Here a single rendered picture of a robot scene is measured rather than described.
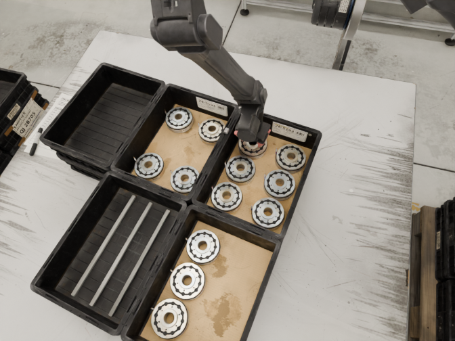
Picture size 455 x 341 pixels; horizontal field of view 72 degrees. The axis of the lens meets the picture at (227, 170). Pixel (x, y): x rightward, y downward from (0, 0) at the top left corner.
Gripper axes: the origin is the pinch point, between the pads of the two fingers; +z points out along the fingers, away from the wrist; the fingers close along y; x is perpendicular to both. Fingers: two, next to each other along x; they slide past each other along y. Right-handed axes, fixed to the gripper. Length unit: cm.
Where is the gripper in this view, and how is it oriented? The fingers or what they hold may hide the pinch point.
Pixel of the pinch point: (251, 141)
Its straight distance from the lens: 111.6
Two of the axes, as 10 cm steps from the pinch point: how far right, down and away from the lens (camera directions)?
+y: 9.0, 3.8, -2.2
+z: 0.1, 4.7, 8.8
